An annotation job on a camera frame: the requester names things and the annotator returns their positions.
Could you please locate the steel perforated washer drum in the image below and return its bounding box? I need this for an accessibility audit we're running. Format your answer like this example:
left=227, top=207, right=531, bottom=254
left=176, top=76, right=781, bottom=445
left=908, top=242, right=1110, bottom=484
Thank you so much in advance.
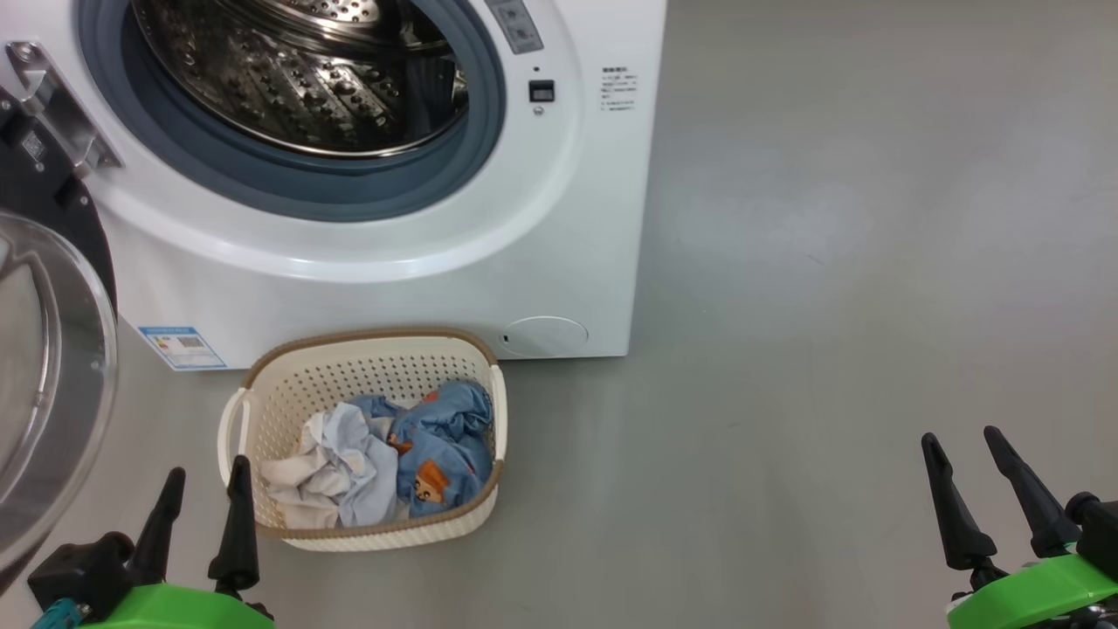
left=131, top=0, right=468, bottom=158

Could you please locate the dark round glass washer door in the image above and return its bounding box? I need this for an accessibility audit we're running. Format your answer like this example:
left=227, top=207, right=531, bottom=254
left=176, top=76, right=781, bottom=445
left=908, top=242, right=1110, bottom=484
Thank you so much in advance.
left=0, top=83, right=119, bottom=595

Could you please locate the white front-load washing machine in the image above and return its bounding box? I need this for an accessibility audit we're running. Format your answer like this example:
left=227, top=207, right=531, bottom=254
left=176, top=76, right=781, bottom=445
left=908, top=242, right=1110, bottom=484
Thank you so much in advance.
left=0, top=0, right=669, bottom=372

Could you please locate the round white filter cover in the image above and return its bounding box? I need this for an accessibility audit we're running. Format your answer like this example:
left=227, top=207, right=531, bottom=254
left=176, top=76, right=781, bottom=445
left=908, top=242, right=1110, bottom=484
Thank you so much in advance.
left=501, top=315, right=590, bottom=358

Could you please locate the blue cartoon print garment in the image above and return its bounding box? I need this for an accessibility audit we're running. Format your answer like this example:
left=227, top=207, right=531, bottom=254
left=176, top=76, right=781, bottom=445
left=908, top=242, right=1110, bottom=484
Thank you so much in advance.
left=349, top=378, right=495, bottom=518

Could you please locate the pale white garment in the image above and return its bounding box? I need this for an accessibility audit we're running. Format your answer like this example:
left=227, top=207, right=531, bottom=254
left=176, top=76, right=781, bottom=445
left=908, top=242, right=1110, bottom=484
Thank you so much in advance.
left=259, top=402, right=401, bottom=530

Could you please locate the grey warning sticker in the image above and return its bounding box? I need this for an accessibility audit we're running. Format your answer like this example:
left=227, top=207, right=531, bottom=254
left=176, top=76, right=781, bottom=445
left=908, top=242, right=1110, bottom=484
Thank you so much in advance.
left=485, top=0, right=544, bottom=55

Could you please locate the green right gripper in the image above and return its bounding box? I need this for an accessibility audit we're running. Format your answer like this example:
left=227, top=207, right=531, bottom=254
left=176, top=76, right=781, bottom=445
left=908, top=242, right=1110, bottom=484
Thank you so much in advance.
left=921, top=425, right=1118, bottom=629

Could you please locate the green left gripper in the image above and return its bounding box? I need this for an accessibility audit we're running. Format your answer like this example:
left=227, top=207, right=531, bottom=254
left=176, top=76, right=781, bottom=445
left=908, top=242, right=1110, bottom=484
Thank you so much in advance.
left=83, top=456, right=276, bottom=629

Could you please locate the blue energy label sticker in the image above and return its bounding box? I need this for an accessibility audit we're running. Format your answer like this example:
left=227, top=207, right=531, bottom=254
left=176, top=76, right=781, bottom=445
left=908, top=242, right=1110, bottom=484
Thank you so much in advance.
left=138, top=326, right=227, bottom=372

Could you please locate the cream perforated laundry basket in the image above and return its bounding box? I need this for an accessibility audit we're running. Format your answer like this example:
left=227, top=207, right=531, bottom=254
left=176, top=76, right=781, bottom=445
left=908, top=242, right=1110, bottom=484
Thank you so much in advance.
left=217, top=327, right=508, bottom=553

